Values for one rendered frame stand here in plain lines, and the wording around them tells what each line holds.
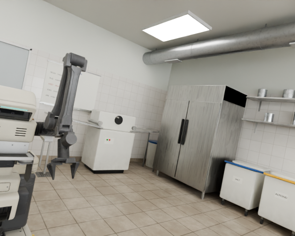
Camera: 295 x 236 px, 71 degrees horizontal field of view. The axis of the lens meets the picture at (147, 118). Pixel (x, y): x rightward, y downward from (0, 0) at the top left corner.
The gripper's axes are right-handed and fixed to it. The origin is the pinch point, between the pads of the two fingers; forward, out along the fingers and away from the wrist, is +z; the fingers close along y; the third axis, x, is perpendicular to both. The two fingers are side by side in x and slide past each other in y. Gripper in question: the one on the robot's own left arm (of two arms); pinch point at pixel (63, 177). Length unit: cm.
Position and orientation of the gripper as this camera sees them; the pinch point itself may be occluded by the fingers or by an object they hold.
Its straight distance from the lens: 114.4
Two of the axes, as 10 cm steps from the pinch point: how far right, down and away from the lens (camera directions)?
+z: 1.4, 9.3, -3.3
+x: -6.7, 3.3, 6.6
